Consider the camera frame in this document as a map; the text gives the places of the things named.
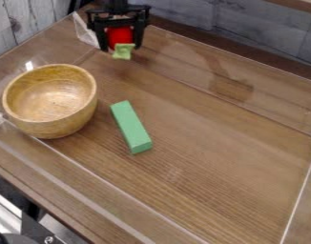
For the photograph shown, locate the wooden bowl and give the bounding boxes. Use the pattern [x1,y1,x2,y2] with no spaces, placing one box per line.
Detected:
[1,64,99,139]

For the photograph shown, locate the green rectangular block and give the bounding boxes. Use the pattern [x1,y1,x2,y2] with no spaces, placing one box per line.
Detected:
[111,100,154,154]

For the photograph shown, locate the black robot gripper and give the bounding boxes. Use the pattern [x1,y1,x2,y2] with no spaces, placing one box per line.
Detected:
[85,0,152,52]

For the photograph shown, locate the red plush fruit green leaf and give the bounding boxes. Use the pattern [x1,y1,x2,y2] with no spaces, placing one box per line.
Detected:
[105,26,135,60]

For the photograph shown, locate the black metal table frame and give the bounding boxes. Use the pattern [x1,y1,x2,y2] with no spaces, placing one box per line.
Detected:
[0,176,67,244]

